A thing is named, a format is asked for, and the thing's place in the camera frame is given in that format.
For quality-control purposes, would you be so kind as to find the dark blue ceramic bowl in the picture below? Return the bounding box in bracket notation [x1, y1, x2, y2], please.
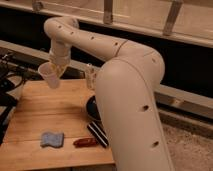
[86, 96, 101, 121]

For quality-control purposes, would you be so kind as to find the white ceramic cup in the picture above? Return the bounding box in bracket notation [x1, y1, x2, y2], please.
[38, 62, 60, 89]

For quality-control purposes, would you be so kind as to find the red brown small object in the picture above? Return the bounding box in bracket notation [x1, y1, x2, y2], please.
[73, 138, 98, 148]

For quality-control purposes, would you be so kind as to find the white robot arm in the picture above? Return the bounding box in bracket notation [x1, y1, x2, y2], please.
[44, 17, 175, 171]

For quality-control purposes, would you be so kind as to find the metal window frame rail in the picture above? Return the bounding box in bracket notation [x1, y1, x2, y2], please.
[0, 0, 213, 48]

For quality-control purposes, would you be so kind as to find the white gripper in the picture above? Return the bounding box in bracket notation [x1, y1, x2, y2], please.
[49, 47, 70, 78]

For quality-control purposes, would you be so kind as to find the black cables bundle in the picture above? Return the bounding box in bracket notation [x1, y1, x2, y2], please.
[0, 53, 28, 144]

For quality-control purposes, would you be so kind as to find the black white striped block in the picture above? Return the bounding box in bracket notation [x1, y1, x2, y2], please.
[87, 122, 109, 148]

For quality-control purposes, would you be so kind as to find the clear glass bottle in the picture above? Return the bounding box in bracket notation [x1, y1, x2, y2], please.
[85, 63, 97, 90]

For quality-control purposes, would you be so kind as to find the blue sponge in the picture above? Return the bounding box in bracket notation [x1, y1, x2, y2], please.
[40, 132, 64, 148]

